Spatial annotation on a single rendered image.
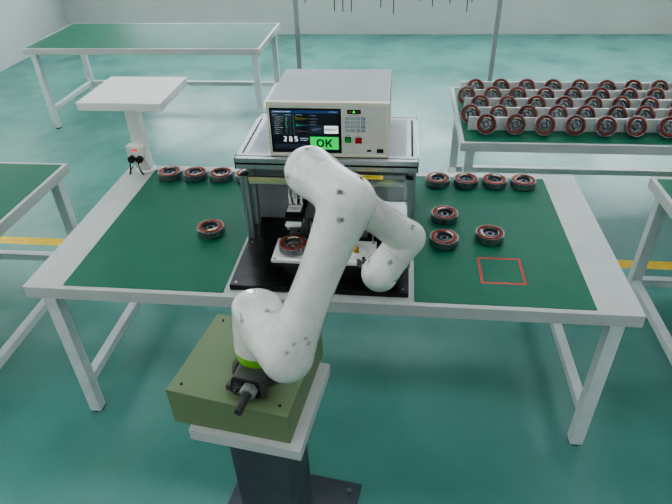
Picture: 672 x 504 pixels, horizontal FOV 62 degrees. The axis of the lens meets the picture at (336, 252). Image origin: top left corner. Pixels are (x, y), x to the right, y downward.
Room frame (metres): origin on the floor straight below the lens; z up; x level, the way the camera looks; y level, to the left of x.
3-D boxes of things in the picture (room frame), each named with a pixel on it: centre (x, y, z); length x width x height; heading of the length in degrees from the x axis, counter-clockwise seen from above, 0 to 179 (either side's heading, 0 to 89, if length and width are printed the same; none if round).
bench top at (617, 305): (2.00, 0.01, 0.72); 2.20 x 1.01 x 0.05; 83
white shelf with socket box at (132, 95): (2.45, 0.87, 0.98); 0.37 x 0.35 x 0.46; 83
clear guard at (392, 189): (1.74, -0.14, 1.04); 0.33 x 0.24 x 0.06; 173
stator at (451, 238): (1.83, -0.43, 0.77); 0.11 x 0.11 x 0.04
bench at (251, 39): (5.32, 1.56, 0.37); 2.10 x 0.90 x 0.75; 83
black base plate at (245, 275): (1.77, 0.04, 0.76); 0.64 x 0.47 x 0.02; 83
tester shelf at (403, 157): (2.07, 0.00, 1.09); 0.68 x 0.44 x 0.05; 83
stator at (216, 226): (1.96, 0.52, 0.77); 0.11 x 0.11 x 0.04
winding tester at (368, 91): (2.08, -0.01, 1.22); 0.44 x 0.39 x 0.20; 83
